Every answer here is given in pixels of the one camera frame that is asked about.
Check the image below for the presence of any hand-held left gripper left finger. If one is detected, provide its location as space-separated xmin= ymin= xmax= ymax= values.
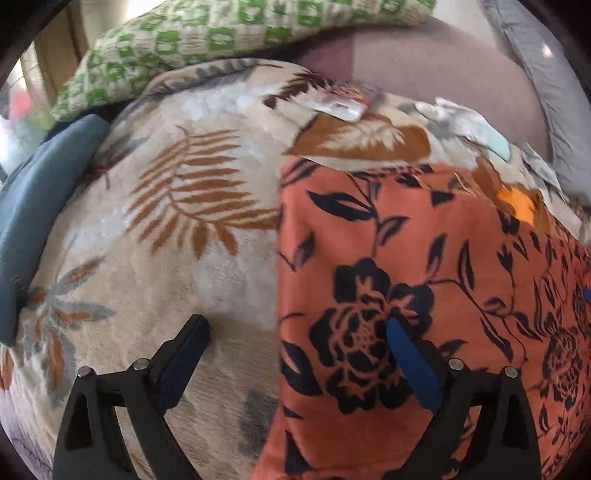
xmin=52 ymin=315 xmax=212 ymax=480

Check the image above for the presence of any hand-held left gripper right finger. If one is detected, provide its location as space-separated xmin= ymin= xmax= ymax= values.
xmin=383 ymin=318 xmax=542 ymax=480

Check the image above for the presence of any orange black floral garment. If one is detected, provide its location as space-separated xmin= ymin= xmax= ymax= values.
xmin=252 ymin=159 xmax=591 ymax=480

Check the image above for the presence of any beige leaf print blanket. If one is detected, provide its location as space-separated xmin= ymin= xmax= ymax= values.
xmin=0 ymin=58 xmax=587 ymax=480

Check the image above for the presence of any small bright orange cloth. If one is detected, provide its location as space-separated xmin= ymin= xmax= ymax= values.
xmin=496 ymin=187 xmax=539 ymax=222

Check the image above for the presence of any blue grey cushion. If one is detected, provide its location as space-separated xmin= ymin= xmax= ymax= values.
xmin=0 ymin=113 xmax=110 ymax=347

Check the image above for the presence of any white teal printed cloth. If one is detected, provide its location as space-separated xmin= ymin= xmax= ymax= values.
xmin=413 ymin=97 xmax=513 ymax=162

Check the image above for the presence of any shiny foil packet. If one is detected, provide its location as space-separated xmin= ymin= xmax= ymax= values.
xmin=307 ymin=80 xmax=384 ymax=121

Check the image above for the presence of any mauve bed sheet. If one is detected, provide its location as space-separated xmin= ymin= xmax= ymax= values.
xmin=295 ymin=16 xmax=552 ymax=160

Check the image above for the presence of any green white patterned pillow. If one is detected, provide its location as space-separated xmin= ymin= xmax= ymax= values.
xmin=50 ymin=0 xmax=437 ymax=124

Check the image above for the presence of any wooden framed window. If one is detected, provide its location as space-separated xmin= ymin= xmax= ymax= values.
xmin=0 ymin=0 xmax=93 ymax=181

